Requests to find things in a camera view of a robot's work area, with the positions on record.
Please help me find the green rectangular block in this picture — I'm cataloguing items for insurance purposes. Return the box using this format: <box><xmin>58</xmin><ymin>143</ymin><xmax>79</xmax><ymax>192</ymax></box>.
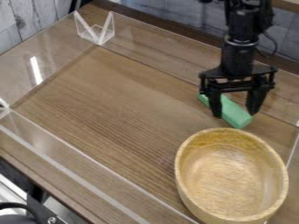
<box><xmin>195</xmin><ymin>93</ymin><xmax>254</xmax><ymax>130</ymax></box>

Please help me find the black metal bracket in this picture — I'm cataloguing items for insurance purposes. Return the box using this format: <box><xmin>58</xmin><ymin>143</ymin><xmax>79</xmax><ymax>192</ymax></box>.
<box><xmin>27</xmin><ymin>195</ymin><xmax>60</xmax><ymax>224</ymax></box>

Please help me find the clear acrylic tray wall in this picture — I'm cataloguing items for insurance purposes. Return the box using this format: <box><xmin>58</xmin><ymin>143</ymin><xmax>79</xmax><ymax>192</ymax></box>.
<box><xmin>0</xmin><ymin>5</ymin><xmax>299</xmax><ymax>224</ymax></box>

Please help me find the black cable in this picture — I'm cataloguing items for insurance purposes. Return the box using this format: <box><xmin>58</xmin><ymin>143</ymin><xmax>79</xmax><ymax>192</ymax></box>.
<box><xmin>0</xmin><ymin>199</ymin><xmax>39</xmax><ymax>224</ymax></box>

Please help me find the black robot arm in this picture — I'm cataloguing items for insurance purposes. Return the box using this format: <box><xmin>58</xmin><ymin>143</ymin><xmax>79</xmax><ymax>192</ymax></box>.
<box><xmin>199</xmin><ymin>0</ymin><xmax>278</xmax><ymax>118</ymax></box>

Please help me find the wooden bowl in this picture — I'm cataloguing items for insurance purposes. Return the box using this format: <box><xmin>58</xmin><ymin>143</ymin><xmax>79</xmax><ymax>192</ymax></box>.
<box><xmin>174</xmin><ymin>128</ymin><xmax>289</xmax><ymax>224</ymax></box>

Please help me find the clear acrylic corner bracket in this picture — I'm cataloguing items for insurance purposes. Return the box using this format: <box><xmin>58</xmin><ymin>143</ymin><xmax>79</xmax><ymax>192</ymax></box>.
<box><xmin>74</xmin><ymin>11</ymin><xmax>117</xmax><ymax>46</ymax></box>

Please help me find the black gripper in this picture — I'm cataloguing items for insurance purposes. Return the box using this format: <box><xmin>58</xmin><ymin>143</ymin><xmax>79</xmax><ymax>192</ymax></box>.
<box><xmin>198</xmin><ymin>38</ymin><xmax>279</xmax><ymax>119</ymax></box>

